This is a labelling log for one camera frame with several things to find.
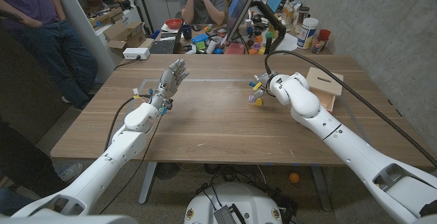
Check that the person in black trousers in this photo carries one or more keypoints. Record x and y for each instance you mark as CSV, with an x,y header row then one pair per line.
x,y
20,155

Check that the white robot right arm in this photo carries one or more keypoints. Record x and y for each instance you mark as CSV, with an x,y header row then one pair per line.
x,y
341,138

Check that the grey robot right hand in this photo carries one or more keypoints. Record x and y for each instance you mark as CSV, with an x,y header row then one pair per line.
x,y
263,80

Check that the large flat monitor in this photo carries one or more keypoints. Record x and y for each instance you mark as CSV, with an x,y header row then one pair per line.
x,y
240,5

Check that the yellow toy piece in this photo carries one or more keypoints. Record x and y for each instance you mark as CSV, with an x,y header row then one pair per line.
x,y
261,50

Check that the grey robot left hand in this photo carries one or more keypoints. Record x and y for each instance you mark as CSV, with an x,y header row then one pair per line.
x,y
169,82

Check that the white canister with blue label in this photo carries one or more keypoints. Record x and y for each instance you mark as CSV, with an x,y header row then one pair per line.
x,y
306,34

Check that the pink flat box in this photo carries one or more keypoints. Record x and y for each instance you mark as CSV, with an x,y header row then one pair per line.
x,y
235,48

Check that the dark lidded jar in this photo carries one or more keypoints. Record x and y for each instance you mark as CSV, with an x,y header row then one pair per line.
x,y
303,14

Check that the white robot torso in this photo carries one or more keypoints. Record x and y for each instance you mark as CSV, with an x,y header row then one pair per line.
x,y
239,196

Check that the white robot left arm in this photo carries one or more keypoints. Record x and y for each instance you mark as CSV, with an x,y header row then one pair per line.
x,y
126,142

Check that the red jar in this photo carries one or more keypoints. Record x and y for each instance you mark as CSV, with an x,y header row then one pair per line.
x,y
322,38

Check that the wooden box with slotted lid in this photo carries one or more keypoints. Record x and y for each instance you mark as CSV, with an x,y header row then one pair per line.
x,y
326,80

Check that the standing person in purple shirt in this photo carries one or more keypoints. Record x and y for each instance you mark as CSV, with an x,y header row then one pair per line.
x,y
58,50

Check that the dark blue mug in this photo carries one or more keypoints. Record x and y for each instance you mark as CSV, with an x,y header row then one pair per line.
x,y
187,32

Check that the blue toy block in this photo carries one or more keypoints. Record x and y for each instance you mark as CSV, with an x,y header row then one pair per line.
x,y
199,38

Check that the open cardboard box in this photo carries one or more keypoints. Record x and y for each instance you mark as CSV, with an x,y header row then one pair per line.
x,y
123,34

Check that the yellow bottle with green cap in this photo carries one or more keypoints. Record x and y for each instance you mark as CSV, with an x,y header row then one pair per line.
x,y
269,35

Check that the red bowl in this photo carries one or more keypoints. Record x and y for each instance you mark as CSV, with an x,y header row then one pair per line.
x,y
173,24

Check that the orange ball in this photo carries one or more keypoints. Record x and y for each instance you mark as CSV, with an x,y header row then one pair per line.
x,y
294,178

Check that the seated person in grey shirt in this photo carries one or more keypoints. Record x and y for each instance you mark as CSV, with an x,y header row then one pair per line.
x,y
205,7

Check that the black round floor fan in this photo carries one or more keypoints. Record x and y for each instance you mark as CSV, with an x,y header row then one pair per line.
x,y
167,171

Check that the black laptop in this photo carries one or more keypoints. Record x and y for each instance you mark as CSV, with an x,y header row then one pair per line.
x,y
164,46

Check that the orange toy piece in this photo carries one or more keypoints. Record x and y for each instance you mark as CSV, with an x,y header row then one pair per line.
x,y
252,51

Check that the purple lego block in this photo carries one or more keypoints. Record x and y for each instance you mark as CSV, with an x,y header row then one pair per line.
x,y
251,98

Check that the white shelf unit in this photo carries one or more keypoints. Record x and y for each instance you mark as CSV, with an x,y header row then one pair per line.
x,y
85,29

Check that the grey ribbed electronics box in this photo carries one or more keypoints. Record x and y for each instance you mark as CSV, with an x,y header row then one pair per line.
x,y
224,215

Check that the white power box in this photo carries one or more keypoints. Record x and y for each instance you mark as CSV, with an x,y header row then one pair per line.
x,y
136,53

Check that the grey table leg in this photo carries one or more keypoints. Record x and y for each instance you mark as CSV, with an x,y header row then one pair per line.
x,y
322,190
147,186

